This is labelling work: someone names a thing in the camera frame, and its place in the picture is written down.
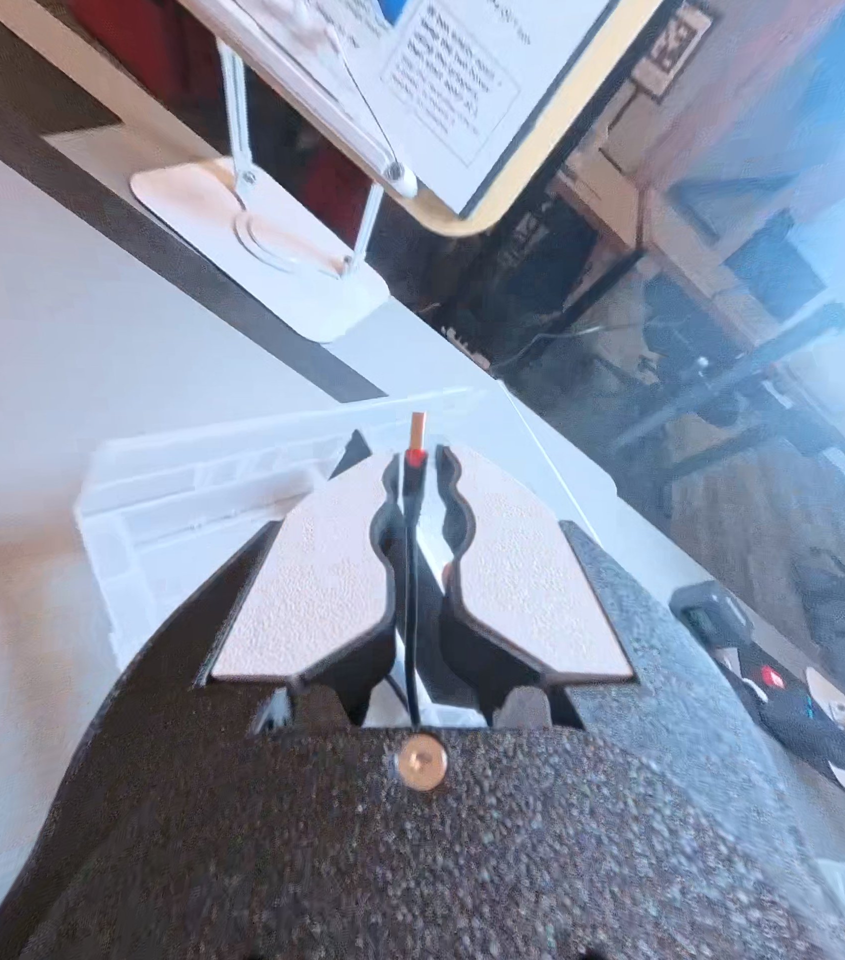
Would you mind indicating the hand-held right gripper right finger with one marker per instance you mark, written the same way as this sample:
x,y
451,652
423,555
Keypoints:
x,y
535,592

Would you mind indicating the black timer device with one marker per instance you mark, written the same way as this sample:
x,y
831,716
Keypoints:
x,y
782,697

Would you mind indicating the black bin divider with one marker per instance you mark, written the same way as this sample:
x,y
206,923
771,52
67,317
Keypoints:
x,y
351,457

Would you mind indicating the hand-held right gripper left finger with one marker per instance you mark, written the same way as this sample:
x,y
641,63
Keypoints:
x,y
310,592

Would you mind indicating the instruction sheet on board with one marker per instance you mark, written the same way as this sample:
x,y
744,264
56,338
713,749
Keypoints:
x,y
467,227

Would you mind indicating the wooden office desk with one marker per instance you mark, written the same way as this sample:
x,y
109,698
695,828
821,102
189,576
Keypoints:
x,y
692,247

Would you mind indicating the white document stand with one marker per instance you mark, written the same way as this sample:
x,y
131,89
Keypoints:
x,y
190,199

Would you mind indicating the printed marker tag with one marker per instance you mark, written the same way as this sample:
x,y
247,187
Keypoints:
x,y
674,49

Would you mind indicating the clear storage bin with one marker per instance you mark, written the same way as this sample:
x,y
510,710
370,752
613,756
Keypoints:
x,y
190,480

